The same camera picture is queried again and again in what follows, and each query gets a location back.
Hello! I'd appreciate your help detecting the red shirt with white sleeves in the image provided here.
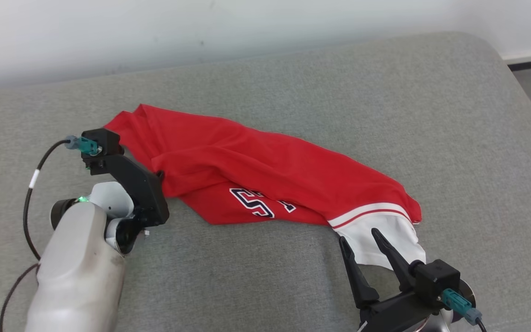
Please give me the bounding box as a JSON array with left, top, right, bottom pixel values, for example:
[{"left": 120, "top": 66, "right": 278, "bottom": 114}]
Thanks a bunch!
[{"left": 103, "top": 104, "right": 427, "bottom": 271}]

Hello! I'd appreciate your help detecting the teal right cable connector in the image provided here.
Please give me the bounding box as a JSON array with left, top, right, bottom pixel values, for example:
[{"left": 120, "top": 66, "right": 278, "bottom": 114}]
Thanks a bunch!
[{"left": 442, "top": 288, "right": 483, "bottom": 326}]

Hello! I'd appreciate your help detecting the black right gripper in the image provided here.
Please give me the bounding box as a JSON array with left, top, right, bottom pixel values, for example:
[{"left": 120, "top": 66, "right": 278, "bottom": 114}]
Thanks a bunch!
[{"left": 339, "top": 228, "right": 451, "bottom": 332}]

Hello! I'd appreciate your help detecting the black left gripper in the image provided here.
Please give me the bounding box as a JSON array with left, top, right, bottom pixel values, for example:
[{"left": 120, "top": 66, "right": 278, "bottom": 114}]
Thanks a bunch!
[{"left": 90, "top": 154, "right": 171, "bottom": 255}]

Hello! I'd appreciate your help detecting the teal cable connector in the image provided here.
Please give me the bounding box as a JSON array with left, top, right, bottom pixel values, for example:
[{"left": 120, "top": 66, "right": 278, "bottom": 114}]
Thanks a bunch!
[
  {"left": 442, "top": 288, "right": 483, "bottom": 326},
  {"left": 65, "top": 135, "right": 100, "bottom": 155}
]

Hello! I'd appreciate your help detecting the teal left cable connector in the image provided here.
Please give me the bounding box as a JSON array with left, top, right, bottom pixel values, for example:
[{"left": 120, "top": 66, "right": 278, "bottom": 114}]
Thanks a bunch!
[{"left": 65, "top": 135, "right": 100, "bottom": 155}]

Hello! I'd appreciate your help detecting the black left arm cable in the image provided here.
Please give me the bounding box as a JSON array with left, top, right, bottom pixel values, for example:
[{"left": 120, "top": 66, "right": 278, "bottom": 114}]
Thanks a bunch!
[{"left": 0, "top": 138, "right": 73, "bottom": 332}]

